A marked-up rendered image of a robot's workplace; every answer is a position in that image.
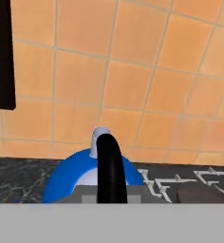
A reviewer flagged blue kettle with black handle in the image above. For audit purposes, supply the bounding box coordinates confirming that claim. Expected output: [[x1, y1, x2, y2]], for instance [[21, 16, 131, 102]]
[[42, 125, 146, 204]]

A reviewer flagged black hob with white grates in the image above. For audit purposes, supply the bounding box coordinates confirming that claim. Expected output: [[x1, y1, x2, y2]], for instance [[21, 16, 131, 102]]
[[138, 166, 224, 204]]

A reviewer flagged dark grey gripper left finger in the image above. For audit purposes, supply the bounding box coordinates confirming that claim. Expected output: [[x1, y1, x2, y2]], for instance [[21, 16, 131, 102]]
[[54, 184, 99, 204]]

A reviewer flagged dark brown wall cupboard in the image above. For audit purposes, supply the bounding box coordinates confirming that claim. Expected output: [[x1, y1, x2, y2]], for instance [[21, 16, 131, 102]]
[[0, 0, 17, 111]]

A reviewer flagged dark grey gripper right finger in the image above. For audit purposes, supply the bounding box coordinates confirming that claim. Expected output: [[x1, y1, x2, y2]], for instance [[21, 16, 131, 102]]
[[126, 184, 168, 204]]

